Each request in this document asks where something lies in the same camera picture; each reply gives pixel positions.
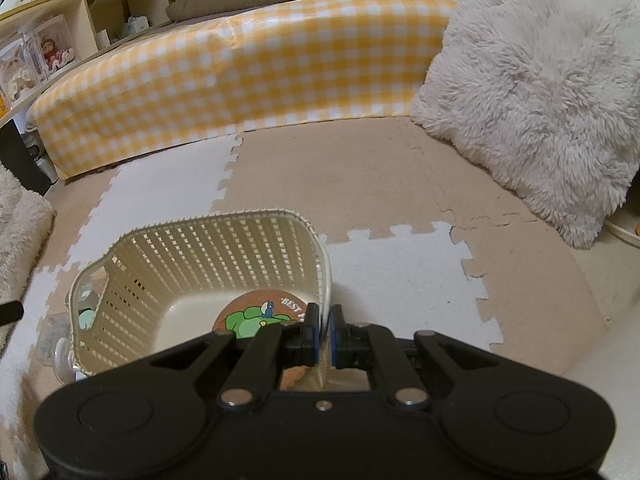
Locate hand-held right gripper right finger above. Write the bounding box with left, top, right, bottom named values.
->
left=330, top=304, right=496, bottom=408

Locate clear box with pale doll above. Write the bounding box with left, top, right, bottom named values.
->
left=0, top=40, right=40, bottom=107

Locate round cork coaster green frog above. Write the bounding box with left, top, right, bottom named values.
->
left=211, top=290, right=307, bottom=343

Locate white cable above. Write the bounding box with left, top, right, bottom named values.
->
left=604, top=217, right=640, bottom=250

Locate clear box with red-haired doll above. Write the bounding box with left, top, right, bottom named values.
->
left=25, top=15, right=77, bottom=82

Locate yellow checked bed side cover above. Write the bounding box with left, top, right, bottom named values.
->
left=31, top=0, right=458, bottom=181

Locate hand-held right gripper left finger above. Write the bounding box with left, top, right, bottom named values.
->
left=145, top=303, right=321, bottom=408

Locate cream plastic lattice basket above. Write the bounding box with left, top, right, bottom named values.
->
left=66, top=208, right=371, bottom=394

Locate wooden shelf unit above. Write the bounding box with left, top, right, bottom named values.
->
left=0, top=0, right=190, bottom=128

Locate white fluffy cushion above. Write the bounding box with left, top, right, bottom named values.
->
left=410, top=0, right=640, bottom=250

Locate beige fluffy cushion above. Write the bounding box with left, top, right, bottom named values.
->
left=0, top=164, right=57, bottom=307

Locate black furniture panel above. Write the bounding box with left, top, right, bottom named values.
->
left=0, top=124, right=52, bottom=197

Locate white suction cup hook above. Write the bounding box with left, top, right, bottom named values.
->
left=49, top=337, right=77, bottom=377

